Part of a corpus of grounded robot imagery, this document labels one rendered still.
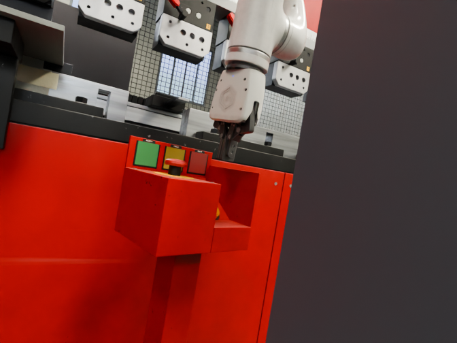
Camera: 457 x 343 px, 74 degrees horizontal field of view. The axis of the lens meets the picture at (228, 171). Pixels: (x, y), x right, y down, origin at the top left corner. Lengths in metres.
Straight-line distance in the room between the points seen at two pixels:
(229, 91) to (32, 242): 0.51
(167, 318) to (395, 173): 0.48
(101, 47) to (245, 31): 0.94
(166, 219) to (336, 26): 0.33
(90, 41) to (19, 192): 0.85
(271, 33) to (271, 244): 0.61
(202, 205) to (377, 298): 0.33
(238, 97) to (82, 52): 0.96
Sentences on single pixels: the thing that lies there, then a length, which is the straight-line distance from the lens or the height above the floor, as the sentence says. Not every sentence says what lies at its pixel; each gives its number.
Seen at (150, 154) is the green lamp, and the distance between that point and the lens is 0.61.
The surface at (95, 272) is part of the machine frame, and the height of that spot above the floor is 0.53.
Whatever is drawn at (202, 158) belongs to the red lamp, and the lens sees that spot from 0.68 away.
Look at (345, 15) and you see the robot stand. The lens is 0.30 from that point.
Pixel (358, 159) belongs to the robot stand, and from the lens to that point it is 0.25.
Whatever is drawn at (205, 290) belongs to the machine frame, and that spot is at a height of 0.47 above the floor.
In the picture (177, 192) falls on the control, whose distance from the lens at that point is 0.47.
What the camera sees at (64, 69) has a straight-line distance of 0.88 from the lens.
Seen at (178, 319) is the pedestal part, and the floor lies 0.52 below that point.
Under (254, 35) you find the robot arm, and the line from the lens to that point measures 0.58.
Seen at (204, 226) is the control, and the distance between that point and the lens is 0.51.
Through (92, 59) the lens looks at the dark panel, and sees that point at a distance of 1.42.
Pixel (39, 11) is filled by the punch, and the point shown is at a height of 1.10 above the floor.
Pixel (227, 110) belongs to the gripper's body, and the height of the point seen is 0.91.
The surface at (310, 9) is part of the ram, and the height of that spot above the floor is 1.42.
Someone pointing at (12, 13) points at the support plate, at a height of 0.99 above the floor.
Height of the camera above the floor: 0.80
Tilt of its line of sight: level
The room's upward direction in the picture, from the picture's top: 9 degrees clockwise
